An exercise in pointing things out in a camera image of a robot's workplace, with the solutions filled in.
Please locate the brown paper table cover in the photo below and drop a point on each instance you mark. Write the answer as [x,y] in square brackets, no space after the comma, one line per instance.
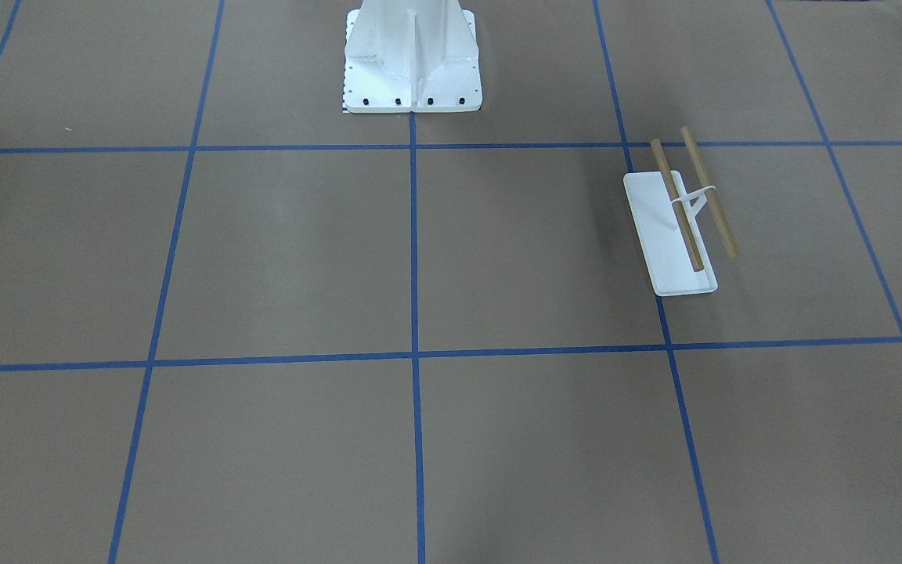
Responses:
[240,325]

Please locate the white towel rack with wooden bars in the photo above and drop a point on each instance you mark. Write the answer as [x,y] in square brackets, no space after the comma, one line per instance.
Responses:
[665,213]

